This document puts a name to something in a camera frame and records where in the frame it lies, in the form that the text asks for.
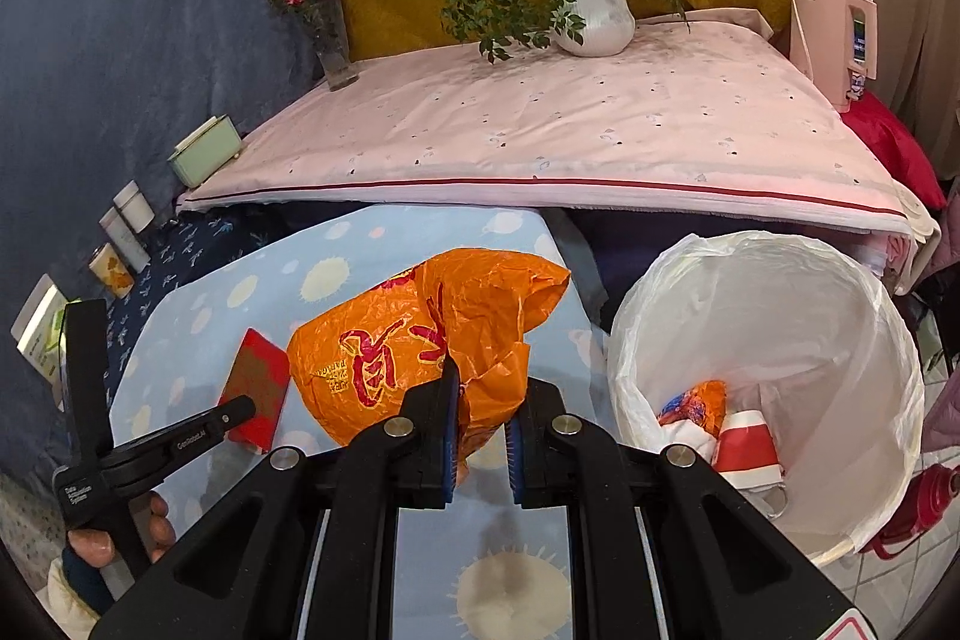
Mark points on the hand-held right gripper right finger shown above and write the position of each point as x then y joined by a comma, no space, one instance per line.
514,460

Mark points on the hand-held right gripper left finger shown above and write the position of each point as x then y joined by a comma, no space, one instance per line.
450,437

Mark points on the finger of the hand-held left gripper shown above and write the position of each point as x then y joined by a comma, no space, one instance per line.
202,426

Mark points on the orange plastic bag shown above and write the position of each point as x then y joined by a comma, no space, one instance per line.
390,340

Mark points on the red white striped paper cup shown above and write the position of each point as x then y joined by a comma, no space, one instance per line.
742,449

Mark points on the trash bin with white liner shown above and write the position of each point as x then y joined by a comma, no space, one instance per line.
787,325

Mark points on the person's left forearm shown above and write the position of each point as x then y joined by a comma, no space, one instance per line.
75,591

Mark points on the person's left hand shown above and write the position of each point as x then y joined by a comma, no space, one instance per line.
159,527

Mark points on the red packet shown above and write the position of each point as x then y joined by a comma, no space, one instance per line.
255,385

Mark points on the white green box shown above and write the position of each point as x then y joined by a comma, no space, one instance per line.
41,332

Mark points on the navy printed cloth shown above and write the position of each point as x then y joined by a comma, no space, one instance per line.
172,265

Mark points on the jar with orange print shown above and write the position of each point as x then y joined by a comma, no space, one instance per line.
112,272

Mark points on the orange blue snack wrapper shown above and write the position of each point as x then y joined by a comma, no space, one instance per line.
697,404

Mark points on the white tube bottle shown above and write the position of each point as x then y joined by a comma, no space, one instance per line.
124,242

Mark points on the dark purple cloth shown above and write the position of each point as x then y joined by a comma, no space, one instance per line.
600,250

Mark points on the white jar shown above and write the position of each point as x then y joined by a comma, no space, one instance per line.
135,209

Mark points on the green tissue box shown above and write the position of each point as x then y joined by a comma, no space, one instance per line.
202,156

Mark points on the pink bed sheet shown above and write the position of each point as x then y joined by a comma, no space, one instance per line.
525,123

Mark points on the blue-grey hanging cloth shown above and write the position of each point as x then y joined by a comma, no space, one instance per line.
112,48

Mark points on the glass vase with pink flowers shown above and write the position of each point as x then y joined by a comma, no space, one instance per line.
334,55

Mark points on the red thermos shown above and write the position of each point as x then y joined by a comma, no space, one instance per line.
934,497

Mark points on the red cloth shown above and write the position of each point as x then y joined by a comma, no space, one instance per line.
892,145

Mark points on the pink appliance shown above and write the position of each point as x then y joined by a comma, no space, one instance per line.
821,40

